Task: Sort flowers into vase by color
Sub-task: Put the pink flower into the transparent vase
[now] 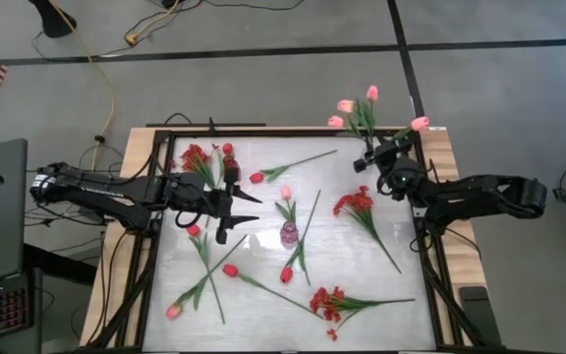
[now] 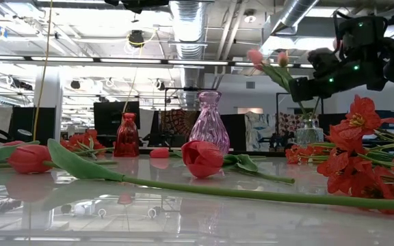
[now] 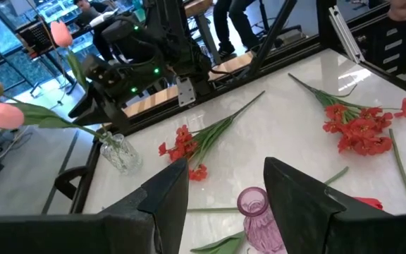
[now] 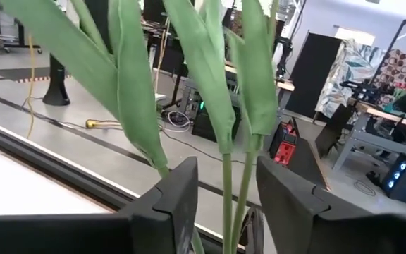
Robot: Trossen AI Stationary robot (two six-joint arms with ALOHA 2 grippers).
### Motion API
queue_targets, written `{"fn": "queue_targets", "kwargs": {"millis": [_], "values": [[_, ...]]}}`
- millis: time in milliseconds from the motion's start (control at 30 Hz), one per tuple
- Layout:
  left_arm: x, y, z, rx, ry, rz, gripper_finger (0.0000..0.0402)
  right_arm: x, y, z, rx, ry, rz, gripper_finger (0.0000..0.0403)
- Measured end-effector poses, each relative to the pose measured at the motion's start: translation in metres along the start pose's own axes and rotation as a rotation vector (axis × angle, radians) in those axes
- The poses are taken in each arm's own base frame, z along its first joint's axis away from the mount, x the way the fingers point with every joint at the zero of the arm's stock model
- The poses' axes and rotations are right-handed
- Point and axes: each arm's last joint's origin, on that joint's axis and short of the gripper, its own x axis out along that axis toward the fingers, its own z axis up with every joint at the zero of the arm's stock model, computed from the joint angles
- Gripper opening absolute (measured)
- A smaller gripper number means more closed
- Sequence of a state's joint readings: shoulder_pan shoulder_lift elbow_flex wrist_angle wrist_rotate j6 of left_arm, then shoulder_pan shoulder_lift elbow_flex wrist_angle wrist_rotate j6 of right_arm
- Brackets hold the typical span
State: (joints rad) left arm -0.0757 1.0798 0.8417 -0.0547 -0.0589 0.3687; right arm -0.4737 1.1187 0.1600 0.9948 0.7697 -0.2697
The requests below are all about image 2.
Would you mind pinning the black metal frame stand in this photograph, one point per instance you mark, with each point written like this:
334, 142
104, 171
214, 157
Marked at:
183, 89

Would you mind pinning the floral patterned cloth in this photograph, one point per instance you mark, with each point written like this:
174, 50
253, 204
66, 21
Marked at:
287, 123

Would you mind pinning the purple glass vase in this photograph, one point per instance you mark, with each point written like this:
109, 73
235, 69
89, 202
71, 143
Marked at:
210, 119

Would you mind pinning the white blue painted cloth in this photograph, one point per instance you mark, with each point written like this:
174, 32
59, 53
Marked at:
256, 131

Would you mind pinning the red artificial flower bunch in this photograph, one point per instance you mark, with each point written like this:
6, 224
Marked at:
79, 139
354, 177
294, 154

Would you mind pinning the round white ceiling fixture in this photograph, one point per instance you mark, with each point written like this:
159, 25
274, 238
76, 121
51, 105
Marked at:
250, 17

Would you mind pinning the white square column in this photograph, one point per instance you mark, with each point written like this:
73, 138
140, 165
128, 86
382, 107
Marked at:
48, 95

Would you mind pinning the black overhead camera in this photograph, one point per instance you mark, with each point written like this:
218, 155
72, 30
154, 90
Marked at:
136, 38

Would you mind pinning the clear glass vase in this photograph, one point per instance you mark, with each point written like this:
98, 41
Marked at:
308, 136

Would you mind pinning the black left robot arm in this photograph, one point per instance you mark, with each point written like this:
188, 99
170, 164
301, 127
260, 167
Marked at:
142, 5

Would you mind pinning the pink artificial tulip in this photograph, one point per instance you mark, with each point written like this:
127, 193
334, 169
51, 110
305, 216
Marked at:
282, 58
255, 56

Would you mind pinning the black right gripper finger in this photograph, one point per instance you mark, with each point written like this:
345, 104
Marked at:
306, 89
325, 63

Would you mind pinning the long ceiling light strip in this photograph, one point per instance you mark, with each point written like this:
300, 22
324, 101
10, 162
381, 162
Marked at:
132, 61

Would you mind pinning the dark wide monitor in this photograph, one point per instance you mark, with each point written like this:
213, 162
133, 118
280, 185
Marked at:
332, 121

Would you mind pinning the silver spiral ventilation duct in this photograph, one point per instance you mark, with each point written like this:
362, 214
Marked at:
188, 20
296, 13

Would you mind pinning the black computer monitor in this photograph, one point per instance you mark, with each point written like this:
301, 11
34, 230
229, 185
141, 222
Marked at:
109, 118

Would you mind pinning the brown patterned cloth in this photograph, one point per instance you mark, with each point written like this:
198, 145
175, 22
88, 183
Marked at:
174, 121

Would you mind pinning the red glass vase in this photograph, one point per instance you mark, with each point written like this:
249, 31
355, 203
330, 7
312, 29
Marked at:
127, 136

